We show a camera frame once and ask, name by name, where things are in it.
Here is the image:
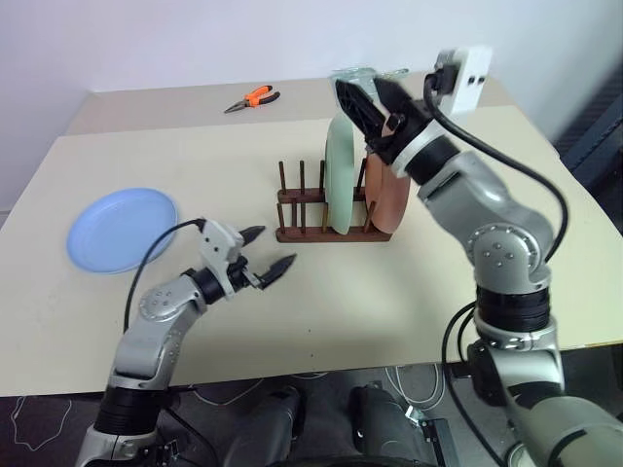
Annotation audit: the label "orange handled pliers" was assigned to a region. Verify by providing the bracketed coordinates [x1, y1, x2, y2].
[223, 85, 282, 115]

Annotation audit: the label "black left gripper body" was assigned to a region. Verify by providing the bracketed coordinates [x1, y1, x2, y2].
[225, 256, 269, 296]

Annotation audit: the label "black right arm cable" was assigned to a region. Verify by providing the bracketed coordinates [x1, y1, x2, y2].
[421, 70, 571, 267]

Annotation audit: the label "green plate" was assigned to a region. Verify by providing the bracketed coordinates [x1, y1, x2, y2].
[324, 116, 355, 237]

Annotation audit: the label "black box on floor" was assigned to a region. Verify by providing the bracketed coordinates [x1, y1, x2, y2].
[419, 416, 458, 467]

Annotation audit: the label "white cable under table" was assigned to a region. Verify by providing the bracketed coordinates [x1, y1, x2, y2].
[192, 372, 330, 406]

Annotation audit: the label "thin white floor wire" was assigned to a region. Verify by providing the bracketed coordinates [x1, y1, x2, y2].
[10, 392, 75, 452]

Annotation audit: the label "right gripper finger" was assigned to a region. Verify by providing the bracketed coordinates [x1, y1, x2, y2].
[335, 79, 391, 146]
[373, 76, 417, 117]

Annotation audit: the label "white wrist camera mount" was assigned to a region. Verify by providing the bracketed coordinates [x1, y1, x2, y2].
[391, 46, 493, 179]
[199, 219, 259, 296]

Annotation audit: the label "blue plate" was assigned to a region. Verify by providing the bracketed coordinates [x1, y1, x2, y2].
[65, 188, 180, 275]

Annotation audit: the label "dark rounded shape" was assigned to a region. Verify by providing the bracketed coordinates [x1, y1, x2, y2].
[226, 386, 304, 467]
[348, 382, 432, 467]

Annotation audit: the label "wooden dish rack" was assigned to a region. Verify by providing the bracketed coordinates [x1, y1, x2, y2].
[275, 159, 393, 244]

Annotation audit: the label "white floor cable bundle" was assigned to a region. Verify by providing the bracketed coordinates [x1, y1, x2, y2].
[386, 363, 452, 411]

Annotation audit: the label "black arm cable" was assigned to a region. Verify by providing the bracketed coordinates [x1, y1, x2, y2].
[421, 70, 571, 267]
[122, 218, 205, 337]

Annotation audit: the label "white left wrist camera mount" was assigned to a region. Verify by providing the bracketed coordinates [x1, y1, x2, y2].
[199, 219, 259, 296]

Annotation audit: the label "brown orange plate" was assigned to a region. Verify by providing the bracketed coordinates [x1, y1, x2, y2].
[363, 145, 413, 234]

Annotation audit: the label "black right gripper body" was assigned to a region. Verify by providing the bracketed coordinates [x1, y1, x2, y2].
[364, 95, 433, 167]

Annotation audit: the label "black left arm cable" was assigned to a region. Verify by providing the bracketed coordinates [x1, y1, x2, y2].
[122, 218, 205, 337]

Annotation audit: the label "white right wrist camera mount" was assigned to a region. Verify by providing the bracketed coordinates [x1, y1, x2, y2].
[391, 46, 493, 179]

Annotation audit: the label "black cable under table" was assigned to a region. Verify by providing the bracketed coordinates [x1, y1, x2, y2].
[441, 301, 507, 466]

